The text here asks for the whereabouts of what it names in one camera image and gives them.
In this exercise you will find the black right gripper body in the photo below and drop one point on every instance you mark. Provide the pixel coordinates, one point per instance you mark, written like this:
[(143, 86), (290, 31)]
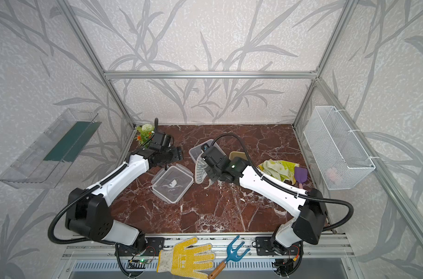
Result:
[(212, 175)]

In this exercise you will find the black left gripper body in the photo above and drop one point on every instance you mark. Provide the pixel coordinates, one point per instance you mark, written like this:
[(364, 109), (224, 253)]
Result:
[(168, 156)]

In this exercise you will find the clear plastic lunch box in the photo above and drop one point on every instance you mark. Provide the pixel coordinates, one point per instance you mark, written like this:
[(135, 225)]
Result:
[(197, 151)]

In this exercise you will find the grey striped cleaning cloth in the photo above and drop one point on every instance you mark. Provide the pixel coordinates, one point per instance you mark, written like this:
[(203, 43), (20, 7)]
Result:
[(201, 175)]

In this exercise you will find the clear lunch box lid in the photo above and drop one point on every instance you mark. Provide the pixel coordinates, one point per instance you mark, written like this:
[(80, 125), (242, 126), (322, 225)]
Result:
[(171, 183)]

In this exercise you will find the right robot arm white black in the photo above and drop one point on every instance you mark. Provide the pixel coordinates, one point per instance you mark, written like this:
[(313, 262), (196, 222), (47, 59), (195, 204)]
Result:
[(307, 208)]

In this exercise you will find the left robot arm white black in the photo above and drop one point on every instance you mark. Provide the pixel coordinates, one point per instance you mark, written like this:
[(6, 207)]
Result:
[(87, 212)]

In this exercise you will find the olive yellow lunch box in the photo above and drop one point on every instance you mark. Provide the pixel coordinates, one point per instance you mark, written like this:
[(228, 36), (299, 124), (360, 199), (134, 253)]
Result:
[(237, 154)]

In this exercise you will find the green artificial plant with flowers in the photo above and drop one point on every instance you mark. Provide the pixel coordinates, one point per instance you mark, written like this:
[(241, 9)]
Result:
[(144, 132)]

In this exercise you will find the green yellow cloth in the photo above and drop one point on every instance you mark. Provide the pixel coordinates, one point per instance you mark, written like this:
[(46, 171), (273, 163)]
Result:
[(280, 169)]

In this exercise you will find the purple pink toy shovel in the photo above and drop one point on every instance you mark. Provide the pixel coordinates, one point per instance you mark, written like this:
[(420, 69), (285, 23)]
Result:
[(301, 176)]

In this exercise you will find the teal garden hand fork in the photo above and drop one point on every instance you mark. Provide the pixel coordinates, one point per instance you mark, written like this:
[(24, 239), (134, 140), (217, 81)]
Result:
[(233, 255)]

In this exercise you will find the pink item in basket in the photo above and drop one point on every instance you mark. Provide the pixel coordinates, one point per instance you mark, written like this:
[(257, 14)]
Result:
[(333, 175)]

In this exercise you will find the yellow work glove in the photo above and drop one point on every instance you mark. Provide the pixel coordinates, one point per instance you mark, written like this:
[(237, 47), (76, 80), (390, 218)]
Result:
[(186, 259)]

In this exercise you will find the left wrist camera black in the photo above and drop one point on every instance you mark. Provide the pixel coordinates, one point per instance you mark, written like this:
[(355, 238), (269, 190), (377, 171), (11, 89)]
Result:
[(160, 141)]

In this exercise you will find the white wire mesh basket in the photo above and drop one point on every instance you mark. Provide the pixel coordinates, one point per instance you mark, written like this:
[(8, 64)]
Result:
[(335, 144)]

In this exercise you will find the clear acrylic wall shelf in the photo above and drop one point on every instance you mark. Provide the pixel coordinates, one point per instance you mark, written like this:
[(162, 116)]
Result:
[(46, 161)]

